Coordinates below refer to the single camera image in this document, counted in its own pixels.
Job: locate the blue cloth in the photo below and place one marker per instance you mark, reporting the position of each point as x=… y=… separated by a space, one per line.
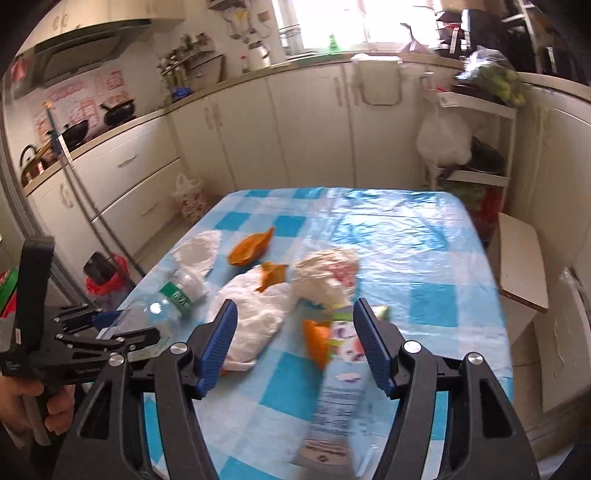
x=181 y=94

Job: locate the wooden cutting board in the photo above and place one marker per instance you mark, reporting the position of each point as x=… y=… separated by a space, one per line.
x=212 y=69

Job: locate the person's left hand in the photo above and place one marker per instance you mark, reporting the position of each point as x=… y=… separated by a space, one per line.
x=60 y=410

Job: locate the thin clear plastic bag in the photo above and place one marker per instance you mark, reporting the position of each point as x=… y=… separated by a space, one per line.
x=198 y=251

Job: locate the red paper wall decorations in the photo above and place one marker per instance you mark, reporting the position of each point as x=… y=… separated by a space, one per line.
x=83 y=104

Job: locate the clear plastic water bottle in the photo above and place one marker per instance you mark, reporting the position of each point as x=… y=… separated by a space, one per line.
x=157 y=314

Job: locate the brass kettle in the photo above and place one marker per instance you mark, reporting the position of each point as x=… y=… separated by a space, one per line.
x=32 y=168

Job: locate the utensil rack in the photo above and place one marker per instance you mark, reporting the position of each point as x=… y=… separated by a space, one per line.
x=184 y=57

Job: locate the red plastic bag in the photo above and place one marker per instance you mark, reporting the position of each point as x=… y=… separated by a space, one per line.
x=490 y=210

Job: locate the floral bag on floor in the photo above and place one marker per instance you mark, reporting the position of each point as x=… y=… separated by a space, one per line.
x=190 y=198

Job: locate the blue-grip metal mop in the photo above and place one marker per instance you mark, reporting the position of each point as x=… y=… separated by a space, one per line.
x=57 y=134

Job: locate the white hanging plastic bag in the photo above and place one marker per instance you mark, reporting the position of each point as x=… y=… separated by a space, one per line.
x=443 y=136

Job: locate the small orange peel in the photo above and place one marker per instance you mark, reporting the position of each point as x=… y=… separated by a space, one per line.
x=272 y=276

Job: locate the white door-hung bin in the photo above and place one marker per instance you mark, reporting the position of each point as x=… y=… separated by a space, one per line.
x=376 y=78

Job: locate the grey sliding door frame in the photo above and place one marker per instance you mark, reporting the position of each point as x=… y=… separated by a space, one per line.
x=18 y=207

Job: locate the cream kitchen cabinets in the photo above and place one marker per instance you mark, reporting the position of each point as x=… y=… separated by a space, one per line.
x=300 y=124

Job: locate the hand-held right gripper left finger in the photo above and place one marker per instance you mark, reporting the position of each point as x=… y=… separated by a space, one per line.
x=221 y=344

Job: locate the green bottle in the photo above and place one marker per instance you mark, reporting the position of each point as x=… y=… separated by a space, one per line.
x=332 y=42

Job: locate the large orange peel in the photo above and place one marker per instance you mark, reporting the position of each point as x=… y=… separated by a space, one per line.
x=251 y=247

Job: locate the bag of green vegetables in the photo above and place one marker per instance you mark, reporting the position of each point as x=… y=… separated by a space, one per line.
x=496 y=76

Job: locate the white red-print bag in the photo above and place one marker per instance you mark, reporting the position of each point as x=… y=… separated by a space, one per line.
x=328 y=274

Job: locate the white tissue-like plastic bag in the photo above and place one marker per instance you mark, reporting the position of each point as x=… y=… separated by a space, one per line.
x=258 y=323

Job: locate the curled orange peel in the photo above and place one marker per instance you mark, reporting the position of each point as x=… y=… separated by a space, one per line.
x=316 y=344

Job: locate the red-bagged trash bin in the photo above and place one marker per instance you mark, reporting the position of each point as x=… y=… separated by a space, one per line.
x=108 y=281

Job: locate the white shelf rack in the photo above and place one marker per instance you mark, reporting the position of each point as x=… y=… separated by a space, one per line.
x=480 y=105

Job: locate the black clay pot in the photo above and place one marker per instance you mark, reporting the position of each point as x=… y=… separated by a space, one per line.
x=119 y=114

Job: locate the black wok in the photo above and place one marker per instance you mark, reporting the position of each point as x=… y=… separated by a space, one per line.
x=76 y=131

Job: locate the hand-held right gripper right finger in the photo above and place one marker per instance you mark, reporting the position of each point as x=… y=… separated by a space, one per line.
x=369 y=344

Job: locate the grey range hood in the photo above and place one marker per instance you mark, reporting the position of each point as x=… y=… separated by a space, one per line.
x=78 y=55

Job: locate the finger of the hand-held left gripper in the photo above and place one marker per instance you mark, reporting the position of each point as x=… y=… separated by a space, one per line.
x=74 y=318
x=134 y=338

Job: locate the white electric kettle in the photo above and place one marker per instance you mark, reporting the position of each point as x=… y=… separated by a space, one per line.
x=258 y=55

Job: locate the black packet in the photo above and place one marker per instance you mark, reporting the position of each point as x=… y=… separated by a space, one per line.
x=98 y=266

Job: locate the green and white drink carton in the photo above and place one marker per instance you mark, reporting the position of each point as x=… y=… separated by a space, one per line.
x=339 y=401

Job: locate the blue checked tablecloth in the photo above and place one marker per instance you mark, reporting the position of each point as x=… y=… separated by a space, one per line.
x=415 y=258

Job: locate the dark metal basin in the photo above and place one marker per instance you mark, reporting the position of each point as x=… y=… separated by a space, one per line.
x=487 y=157

